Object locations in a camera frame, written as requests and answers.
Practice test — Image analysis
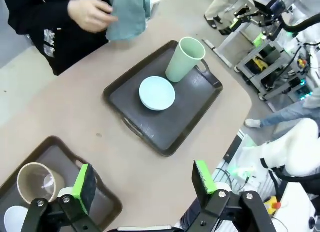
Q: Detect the light green cup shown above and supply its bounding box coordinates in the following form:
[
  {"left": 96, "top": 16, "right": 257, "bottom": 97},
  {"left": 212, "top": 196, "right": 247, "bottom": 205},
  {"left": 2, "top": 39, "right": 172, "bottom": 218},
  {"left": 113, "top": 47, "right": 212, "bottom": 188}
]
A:
[{"left": 164, "top": 36, "right": 207, "bottom": 83}]

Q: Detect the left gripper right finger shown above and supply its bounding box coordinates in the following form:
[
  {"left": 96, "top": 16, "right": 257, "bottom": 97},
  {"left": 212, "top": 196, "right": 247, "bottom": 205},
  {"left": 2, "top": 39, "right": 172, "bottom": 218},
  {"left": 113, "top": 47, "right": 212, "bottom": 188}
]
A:
[{"left": 179, "top": 160, "right": 275, "bottom": 232}]

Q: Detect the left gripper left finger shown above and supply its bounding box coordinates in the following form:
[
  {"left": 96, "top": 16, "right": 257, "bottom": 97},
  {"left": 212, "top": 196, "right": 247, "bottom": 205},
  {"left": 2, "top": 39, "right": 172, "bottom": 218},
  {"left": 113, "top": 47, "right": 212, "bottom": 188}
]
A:
[{"left": 21, "top": 163, "right": 101, "bottom": 232}]

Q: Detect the grey metal floor rail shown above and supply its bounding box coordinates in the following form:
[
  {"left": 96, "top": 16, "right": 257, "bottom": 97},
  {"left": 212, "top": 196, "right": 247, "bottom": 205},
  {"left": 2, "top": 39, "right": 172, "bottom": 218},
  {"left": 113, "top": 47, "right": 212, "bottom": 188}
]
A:
[{"left": 201, "top": 38, "right": 235, "bottom": 68}]

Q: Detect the white device with green light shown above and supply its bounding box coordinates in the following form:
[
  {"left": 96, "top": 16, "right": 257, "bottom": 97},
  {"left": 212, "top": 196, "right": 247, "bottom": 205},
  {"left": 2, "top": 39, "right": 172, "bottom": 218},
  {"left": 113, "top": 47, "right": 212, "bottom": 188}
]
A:
[{"left": 229, "top": 164, "right": 258, "bottom": 180}]

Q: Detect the dark brown handled tray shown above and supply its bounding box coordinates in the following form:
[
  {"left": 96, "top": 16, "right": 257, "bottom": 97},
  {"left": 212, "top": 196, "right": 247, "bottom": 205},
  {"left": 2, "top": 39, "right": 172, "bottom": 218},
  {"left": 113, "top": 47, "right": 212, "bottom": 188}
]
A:
[
  {"left": 102, "top": 39, "right": 224, "bottom": 158},
  {"left": 0, "top": 135, "right": 124, "bottom": 232}
]

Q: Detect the person in black sweatshirt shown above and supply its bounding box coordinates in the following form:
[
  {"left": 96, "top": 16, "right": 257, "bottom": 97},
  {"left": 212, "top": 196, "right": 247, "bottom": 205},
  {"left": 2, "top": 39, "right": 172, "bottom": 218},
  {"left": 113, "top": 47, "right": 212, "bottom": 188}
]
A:
[{"left": 7, "top": 0, "right": 111, "bottom": 77}]

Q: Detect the yellow tool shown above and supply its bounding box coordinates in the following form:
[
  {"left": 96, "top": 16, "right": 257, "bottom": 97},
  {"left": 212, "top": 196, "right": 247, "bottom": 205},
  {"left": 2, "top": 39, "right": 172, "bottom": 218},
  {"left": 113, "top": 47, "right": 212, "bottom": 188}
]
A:
[{"left": 252, "top": 56, "right": 268, "bottom": 72}]

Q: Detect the black cable hose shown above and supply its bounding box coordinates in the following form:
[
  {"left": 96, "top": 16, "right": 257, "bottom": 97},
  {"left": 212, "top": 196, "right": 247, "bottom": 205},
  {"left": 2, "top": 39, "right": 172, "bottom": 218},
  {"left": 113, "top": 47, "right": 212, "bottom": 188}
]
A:
[{"left": 259, "top": 12, "right": 320, "bottom": 193}]

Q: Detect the brown cup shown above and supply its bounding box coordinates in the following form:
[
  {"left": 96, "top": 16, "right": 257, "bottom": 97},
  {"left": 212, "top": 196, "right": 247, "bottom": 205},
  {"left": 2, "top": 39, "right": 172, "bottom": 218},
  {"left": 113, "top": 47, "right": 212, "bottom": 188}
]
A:
[{"left": 16, "top": 162, "right": 66, "bottom": 205}]

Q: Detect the black computer with lit fans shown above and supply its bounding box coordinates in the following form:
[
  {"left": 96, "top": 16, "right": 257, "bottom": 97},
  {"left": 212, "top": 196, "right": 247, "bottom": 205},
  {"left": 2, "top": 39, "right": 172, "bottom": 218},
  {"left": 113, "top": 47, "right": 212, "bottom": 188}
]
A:
[{"left": 292, "top": 77, "right": 315, "bottom": 102}]

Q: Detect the bystander in blue jeans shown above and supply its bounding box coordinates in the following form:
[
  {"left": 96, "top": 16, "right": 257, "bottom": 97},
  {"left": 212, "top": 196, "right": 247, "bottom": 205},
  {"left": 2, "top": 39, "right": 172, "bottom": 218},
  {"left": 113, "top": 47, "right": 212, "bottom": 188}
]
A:
[{"left": 244, "top": 92, "right": 320, "bottom": 129}]

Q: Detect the black-sleeved right forearm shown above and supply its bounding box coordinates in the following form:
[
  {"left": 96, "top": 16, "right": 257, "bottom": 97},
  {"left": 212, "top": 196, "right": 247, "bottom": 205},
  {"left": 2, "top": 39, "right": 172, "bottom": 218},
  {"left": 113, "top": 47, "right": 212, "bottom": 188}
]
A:
[{"left": 9, "top": 0, "right": 76, "bottom": 35}]

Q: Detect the teal cloth mat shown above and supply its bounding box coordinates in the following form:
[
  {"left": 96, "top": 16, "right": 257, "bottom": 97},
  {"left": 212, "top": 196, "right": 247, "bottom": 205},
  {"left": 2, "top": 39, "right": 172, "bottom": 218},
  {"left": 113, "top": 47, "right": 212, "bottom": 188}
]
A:
[{"left": 104, "top": 0, "right": 153, "bottom": 42}]

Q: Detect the bystander in beige trousers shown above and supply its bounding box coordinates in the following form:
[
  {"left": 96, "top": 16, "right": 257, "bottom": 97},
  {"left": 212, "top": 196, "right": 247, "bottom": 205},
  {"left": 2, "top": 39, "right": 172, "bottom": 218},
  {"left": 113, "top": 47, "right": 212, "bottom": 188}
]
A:
[{"left": 203, "top": 0, "right": 241, "bottom": 30}]

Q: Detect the white bowl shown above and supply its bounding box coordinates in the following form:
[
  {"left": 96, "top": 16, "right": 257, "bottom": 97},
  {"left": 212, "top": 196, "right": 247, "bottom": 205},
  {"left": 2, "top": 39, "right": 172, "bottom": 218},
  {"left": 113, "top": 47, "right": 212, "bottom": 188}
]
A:
[{"left": 3, "top": 206, "right": 30, "bottom": 232}]

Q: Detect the light blue bowl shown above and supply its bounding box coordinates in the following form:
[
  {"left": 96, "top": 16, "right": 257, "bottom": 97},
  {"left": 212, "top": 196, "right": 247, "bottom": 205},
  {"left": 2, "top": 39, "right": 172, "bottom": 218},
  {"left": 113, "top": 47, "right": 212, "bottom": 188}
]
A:
[{"left": 138, "top": 76, "right": 176, "bottom": 111}]

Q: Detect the aluminium equipment cart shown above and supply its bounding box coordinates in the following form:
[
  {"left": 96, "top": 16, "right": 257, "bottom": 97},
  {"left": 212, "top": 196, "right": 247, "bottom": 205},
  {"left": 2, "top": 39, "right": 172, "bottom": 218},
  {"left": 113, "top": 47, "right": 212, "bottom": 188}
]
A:
[{"left": 234, "top": 38, "right": 316, "bottom": 103}]

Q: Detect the person's right hand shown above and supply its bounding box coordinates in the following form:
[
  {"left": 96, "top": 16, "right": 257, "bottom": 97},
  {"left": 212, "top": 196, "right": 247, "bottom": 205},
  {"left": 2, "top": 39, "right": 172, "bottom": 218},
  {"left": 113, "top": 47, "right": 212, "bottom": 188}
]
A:
[{"left": 67, "top": 0, "right": 120, "bottom": 34}]

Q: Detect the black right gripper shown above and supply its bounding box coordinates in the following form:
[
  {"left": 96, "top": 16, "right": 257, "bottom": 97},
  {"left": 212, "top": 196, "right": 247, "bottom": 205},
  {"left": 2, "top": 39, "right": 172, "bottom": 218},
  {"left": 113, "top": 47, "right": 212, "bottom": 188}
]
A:
[{"left": 229, "top": 0, "right": 287, "bottom": 47}]

